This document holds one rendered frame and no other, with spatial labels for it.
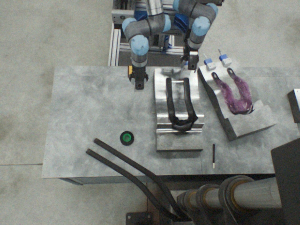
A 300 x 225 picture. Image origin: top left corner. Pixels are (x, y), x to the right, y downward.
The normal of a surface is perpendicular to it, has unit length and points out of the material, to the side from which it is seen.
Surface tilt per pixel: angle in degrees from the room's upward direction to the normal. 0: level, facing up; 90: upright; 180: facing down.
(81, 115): 0
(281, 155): 90
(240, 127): 0
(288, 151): 90
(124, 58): 0
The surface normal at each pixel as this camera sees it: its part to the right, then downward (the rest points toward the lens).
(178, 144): 0.06, -0.35
